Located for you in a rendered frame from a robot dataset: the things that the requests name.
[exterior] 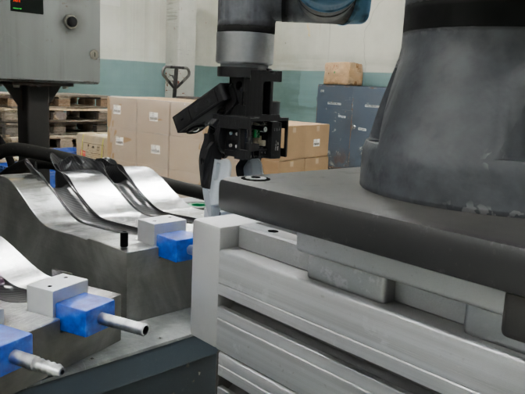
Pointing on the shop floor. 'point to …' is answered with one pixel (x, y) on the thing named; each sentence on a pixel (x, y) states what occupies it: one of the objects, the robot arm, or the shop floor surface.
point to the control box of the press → (46, 59)
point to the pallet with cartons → (301, 149)
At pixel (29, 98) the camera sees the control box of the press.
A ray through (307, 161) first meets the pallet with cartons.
